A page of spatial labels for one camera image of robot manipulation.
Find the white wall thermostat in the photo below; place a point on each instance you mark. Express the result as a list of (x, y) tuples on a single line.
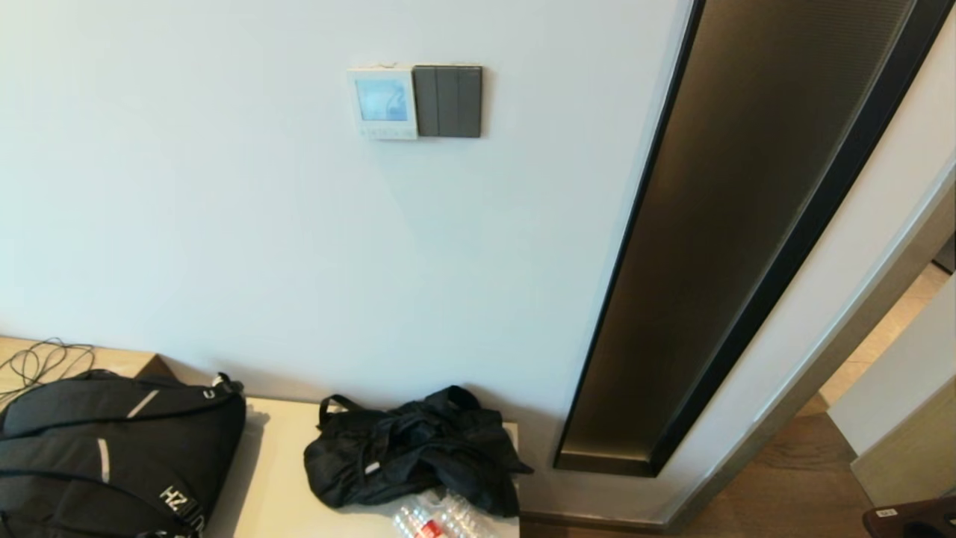
[(382, 101)]

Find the crumpled black fabric bag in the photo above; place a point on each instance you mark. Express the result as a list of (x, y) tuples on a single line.
[(418, 448)]

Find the clear plastic water bottles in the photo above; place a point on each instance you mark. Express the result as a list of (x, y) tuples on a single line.
[(441, 519)]

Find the large black backpack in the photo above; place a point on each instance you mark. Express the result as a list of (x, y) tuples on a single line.
[(89, 456)]

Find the white and beige door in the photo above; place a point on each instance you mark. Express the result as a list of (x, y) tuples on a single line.
[(904, 388)]

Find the dark brown labelled object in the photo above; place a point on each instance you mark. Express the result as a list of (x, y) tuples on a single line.
[(911, 519)]

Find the dark grey wall switch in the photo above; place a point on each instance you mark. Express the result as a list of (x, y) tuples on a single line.
[(448, 101)]

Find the dark bronze wall niche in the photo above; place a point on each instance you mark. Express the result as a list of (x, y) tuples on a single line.
[(717, 261)]

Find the grey door frame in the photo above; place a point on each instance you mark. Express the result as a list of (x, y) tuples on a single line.
[(866, 317)]

